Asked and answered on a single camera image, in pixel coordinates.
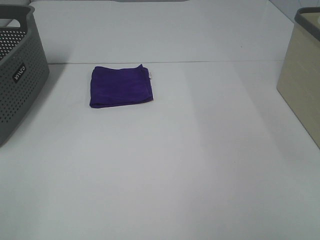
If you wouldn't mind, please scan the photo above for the purple towel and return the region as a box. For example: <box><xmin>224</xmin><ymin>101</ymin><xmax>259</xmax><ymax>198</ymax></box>
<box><xmin>89</xmin><ymin>65</ymin><xmax>154</xmax><ymax>109</ymax></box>

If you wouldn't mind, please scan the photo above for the beige plastic bin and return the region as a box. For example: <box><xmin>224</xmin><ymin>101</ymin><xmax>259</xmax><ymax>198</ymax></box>
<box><xmin>276</xmin><ymin>6</ymin><xmax>320</xmax><ymax>124</ymax></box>

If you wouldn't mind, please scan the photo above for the grey perforated plastic basket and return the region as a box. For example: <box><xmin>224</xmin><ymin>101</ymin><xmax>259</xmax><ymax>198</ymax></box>
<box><xmin>0</xmin><ymin>4</ymin><xmax>50</xmax><ymax>145</ymax></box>

